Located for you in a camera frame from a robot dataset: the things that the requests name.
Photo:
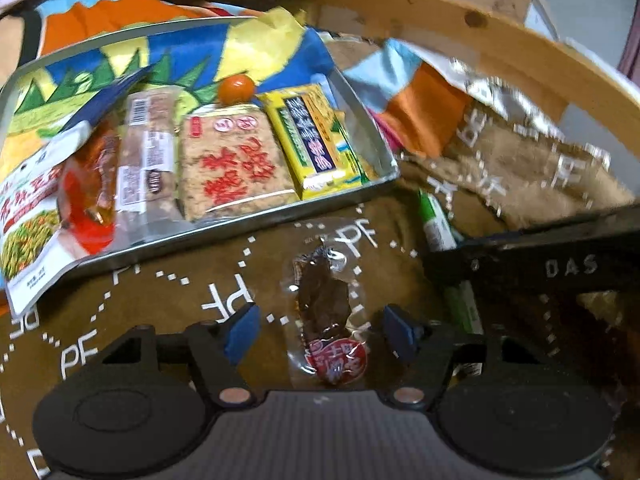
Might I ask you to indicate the metal tray with dinosaur print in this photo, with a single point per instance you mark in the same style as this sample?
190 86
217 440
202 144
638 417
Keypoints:
194 56

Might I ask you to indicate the brown red crispy snack pack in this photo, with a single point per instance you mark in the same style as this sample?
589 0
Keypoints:
230 164

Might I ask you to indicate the white green bean snack bag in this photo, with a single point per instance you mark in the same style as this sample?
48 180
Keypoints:
36 249

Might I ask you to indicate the curved wooden bed rail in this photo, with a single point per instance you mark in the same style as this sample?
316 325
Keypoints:
558 69

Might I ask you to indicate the green sausage stick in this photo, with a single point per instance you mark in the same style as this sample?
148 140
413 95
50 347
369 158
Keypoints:
441 260

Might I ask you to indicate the small orange tangerine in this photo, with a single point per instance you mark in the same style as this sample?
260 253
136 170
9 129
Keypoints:
236 89

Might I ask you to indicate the blue white long box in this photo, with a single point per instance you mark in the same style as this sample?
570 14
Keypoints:
105 99

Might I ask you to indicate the orange red snack bag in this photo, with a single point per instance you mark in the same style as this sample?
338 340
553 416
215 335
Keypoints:
86 199

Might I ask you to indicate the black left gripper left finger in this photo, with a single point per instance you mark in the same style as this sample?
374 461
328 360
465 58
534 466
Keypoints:
216 350

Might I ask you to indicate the colourful cartoon monkey blanket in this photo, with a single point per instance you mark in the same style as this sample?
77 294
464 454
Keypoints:
418 112

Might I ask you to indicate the clear dark meat snack pack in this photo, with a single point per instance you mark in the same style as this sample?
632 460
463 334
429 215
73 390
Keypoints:
327 326

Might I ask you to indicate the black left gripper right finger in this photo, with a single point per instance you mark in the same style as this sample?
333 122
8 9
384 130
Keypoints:
409 340

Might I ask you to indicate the long clear bread snack pack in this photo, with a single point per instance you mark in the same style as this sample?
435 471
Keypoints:
146 184

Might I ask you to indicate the yellow purple cracker pack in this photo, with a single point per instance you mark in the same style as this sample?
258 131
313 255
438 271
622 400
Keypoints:
314 139

